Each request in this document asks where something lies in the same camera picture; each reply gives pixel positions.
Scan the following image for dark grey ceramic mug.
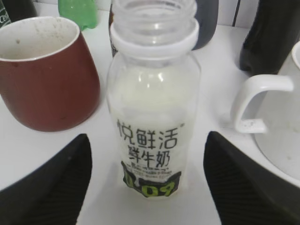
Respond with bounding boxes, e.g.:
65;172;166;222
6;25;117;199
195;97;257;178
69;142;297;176
193;0;219;50

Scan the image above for black ceramic mug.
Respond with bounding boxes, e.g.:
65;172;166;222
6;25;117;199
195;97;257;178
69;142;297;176
2;0;37;22

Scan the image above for white milk bottle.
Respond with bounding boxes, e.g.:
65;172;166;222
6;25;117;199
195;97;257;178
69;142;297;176
106;0;201;199

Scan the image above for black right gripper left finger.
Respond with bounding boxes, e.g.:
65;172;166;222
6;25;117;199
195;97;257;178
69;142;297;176
0;134;92;225

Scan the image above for clear water bottle green label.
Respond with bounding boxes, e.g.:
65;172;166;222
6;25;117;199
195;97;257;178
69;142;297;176
0;0;11;28

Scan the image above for green soda bottle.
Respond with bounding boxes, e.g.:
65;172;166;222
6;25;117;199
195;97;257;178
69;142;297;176
58;0;98;31

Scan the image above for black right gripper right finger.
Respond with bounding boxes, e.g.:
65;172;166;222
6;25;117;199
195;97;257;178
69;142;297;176
203;131;300;225

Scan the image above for white ceramic mug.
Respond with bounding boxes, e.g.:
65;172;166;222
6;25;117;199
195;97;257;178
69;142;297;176
230;43;300;180

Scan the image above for red ceramic mug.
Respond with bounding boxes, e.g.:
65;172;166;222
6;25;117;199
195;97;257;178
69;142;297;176
0;16;100;132

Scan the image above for cola bottle yellow cap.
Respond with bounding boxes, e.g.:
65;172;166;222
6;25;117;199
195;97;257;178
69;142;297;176
239;0;300;76

